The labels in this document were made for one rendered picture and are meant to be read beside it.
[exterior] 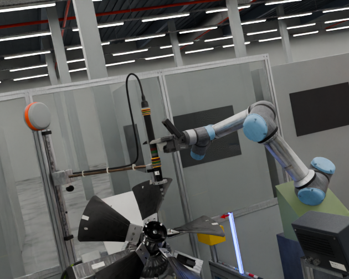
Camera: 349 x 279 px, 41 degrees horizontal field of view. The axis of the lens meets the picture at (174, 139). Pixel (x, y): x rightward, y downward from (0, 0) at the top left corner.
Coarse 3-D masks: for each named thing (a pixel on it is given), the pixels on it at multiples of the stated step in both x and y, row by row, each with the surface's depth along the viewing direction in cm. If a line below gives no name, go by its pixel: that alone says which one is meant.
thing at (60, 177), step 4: (52, 172) 256; (56, 172) 255; (60, 172) 251; (64, 172) 251; (68, 172) 253; (72, 172) 256; (56, 176) 254; (60, 176) 252; (64, 176) 250; (68, 176) 253; (56, 180) 254; (60, 180) 252; (64, 180) 251; (68, 180) 252; (72, 180) 255; (56, 184) 254; (60, 184) 253
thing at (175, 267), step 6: (168, 258) 212; (174, 258) 219; (174, 264) 212; (180, 264) 217; (174, 270) 208; (180, 270) 210; (186, 270) 215; (180, 276) 207; (186, 276) 209; (192, 276) 214; (198, 276) 218
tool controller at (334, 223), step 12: (300, 216) 187; (312, 216) 182; (324, 216) 178; (336, 216) 174; (348, 216) 170; (300, 228) 181; (312, 228) 174; (324, 228) 169; (336, 228) 166; (348, 228) 164; (300, 240) 184; (312, 240) 177; (324, 240) 170; (336, 240) 164; (348, 240) 164; (312, 252) 181; (324, 252) 174; (336, 252) 167; (348, 252) 164; (312, 264) 186; (324, 264) 178; (336, 264) 171; (348, 264) 165
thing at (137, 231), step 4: (132, 224) 221; (132, 228) 221; (136, 228) 221; (140, 228) 221; (128, 232) 222; (136, 232) 222; (140, 232) 221; (128, 236) 222; (132, 236) 222; (136, 236) 222; (128, 240) 222; (132, 240) 222; (136, 240) 222
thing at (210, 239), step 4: (200, 236) 270; (204, 236) 264; (208, 236) 260; (212, 236) 260; (216, 236) 261; (220, 236) 262; (224, 236) 263; (200, 240) 271; (204, 240) 266; (208, 240) 261; (212, 240) 260; (216, 240) 261; (220, 240) 262; (224, 240) 263; (208, 244) 262; (212, 244) 260
